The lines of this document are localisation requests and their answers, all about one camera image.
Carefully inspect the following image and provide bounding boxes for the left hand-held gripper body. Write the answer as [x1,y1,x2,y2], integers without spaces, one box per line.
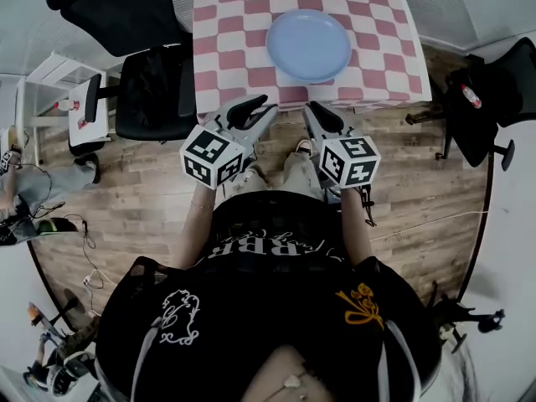
[178,116,257,191]

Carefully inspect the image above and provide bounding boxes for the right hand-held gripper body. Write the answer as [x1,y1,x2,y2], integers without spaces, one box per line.
[311,128,383,191]

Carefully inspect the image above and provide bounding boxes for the person's right forearm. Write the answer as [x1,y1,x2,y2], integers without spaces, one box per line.
[338,183,374,268]

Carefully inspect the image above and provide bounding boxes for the person's left forearm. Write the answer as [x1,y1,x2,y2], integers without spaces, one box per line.
[173,179,217,270]

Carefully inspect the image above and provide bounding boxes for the pink white checkered tablecloth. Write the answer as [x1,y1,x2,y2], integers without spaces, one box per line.
[191,0,434,126]

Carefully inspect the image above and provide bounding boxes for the person's beige trousers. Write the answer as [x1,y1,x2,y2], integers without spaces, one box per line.
[233,152,324,203]

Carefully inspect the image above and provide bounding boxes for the black padded office chair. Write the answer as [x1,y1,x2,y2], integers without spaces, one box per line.
[45,0,198,144]

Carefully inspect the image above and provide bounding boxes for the black mesh office chair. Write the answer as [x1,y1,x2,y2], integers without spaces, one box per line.
[405,35,536,173]

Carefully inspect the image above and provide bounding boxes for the white side table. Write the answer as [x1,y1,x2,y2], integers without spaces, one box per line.
[66,73,112,148]

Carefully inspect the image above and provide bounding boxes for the clear plastic bottle red label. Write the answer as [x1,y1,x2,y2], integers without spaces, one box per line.
[460,82,483,111]

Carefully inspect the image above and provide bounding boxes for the person's black printed shirt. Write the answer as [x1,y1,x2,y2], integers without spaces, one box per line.
[95,190,443,402]

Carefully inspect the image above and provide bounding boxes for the white window blinds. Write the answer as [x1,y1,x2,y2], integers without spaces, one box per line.
[395,0,536,54]

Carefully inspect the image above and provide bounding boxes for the white shelf unit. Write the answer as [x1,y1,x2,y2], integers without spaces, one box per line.
[16,50,123,121]

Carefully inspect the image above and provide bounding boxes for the black metal stand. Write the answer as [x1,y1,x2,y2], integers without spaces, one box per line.
[425,280,506,356]

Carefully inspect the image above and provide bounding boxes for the grey shoulder strap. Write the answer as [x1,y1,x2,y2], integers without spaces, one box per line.
[128,316,163,402]
[376,319,422,402]

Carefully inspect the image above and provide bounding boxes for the thin pendant necklace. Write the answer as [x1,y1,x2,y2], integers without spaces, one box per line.
[263,368,320,402]

